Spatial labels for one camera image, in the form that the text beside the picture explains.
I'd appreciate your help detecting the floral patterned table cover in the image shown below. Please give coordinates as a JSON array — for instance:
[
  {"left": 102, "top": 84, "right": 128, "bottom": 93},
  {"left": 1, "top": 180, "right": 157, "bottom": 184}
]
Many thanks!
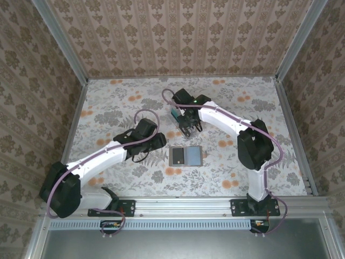
[{"left": 58, "top": 77, "right": 311, "bottom": 197}]

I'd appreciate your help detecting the light blue card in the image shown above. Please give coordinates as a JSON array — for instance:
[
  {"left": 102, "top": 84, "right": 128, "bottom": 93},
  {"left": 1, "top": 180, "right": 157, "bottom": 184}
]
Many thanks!
[{"left": 185, "top": 147, "right": 203, "bottom": 166}]

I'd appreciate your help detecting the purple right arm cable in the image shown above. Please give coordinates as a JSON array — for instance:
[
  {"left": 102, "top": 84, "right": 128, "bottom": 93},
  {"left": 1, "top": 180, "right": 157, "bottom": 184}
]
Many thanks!
[{"left": 161, "top": 88, "right": 288, "bottom": 238}]

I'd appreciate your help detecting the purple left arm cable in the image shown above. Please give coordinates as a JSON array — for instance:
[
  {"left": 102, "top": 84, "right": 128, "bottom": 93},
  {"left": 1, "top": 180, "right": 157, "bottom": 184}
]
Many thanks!
[{"left": 46, "top": 109, "right": 161, "bottom": 238}]

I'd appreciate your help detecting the long aluminium mounting rail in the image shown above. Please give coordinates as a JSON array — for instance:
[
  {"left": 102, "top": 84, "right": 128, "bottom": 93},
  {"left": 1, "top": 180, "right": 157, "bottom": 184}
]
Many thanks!
[{"left": 40, "top": 196, "right": 331, "bottom": 218}]

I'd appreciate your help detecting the aluminium table side rail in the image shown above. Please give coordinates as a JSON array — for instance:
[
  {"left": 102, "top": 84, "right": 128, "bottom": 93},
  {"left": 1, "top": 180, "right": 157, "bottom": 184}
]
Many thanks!
[
  {"left": 274, "top": 78, "right": 319, "bottom": 196},
  {"left": 52, "top": 79, "right": 89, "bottom": 199}
]

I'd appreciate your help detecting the slanted aluminium frame post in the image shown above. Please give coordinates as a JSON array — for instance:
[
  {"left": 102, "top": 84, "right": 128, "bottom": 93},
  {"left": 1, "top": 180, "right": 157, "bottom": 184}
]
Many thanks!
[
  {"left": 31, "top": 0, "right": 89, "bottom": 83},
  {"left": 275, "top": 0, "right": 329, "bottom": 81}
]

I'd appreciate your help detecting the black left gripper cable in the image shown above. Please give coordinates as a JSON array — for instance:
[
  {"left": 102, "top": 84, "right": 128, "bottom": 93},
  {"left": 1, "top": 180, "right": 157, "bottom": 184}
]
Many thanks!
[{"left": 131, "top": 150, "right": 152, "bottom": 164}]

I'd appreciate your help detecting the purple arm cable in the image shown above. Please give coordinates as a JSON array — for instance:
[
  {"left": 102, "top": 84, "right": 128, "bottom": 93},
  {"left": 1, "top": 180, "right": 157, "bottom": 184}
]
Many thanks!
[
  {"left": 46, "top": 109, "right": 161, "bottom": 238},
  {"left": 161, "top": 88, "right": 288, "bottom": 238}
]

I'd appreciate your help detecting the grey metal panel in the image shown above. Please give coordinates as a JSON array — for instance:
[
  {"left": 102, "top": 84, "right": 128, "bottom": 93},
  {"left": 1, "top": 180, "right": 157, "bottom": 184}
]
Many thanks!
[{"left": 40, "top": 229, "right": 334, "bottom": 259}]

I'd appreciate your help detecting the grey slotted cable duct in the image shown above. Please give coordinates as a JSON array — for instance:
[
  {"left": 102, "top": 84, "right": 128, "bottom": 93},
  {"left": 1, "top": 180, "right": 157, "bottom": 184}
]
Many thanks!
[{"left": 49, "top": 218, "right": 253, "bottom": 231}]

